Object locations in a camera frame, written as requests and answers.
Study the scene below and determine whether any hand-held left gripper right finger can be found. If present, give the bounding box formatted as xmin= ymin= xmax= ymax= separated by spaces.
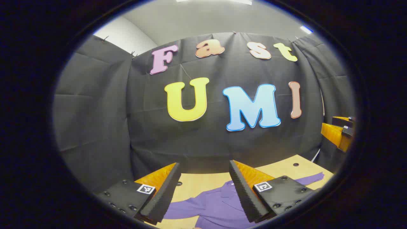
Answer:
xmin=229 ymin=160 xmax=321 ymax=224

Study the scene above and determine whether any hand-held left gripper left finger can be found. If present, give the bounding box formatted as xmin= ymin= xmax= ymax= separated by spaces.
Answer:
xmin=95 ymin=162 xmax=182 ymax=226

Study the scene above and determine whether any purple knit garment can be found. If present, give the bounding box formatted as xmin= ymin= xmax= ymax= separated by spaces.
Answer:
xmin=164 ymin=172 xmax=325 ymax=229

